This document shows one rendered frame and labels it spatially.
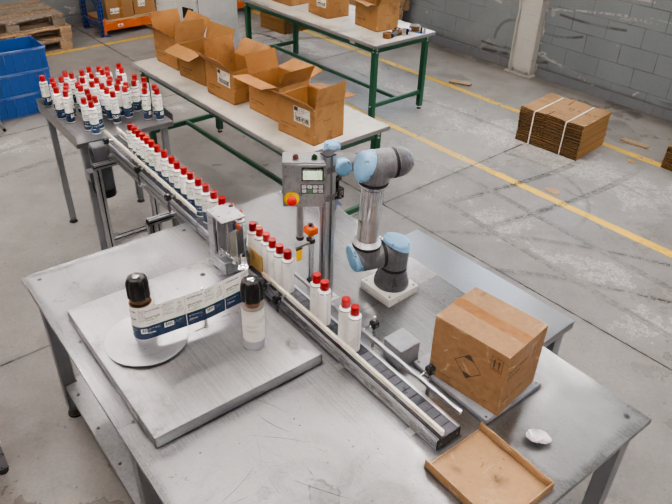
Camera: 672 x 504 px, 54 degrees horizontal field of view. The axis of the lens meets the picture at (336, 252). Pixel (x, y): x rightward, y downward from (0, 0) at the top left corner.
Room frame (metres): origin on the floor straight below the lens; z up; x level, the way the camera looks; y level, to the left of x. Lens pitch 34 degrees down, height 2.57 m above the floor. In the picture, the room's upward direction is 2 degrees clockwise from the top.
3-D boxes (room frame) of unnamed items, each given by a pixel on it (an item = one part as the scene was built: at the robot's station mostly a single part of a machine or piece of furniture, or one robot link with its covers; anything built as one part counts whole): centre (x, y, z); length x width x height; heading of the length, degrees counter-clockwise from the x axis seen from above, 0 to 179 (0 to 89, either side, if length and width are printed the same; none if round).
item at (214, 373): (1.92, 0.55, 0.86); 0.80 x 0.67 x 0.05; 39
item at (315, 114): (4.04, 0.18, 0.97); 0.51 x 0.39 x 0.37; 137
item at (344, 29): (7.03, 0.13, 0.39); 2.20 x 0.80 x 0.78; 41
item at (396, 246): (2.29, -0.24, 1.04); 0.13 x 0.12 x 0.14; 112
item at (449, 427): (2.11, 0.12, 0.86); 1.65 x 0.08 x 0.04; 39
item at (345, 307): (1.90, -0.04, 0.98); 0.05 x 0.05 x 0.20
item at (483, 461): (1.33, -0.50, 0.85); 0.30 x 0.26 x 0.04; 39
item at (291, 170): (2.24, 0.13, 1.38); 0.17 x 0.10 x 0.19; 94
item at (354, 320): (1.85, -0.08, 0.98); 0.05 x 0.05 x 0.20
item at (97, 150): (3.55, 1.43, 0.71); 0.15 x 0.12 x 0.34; 129
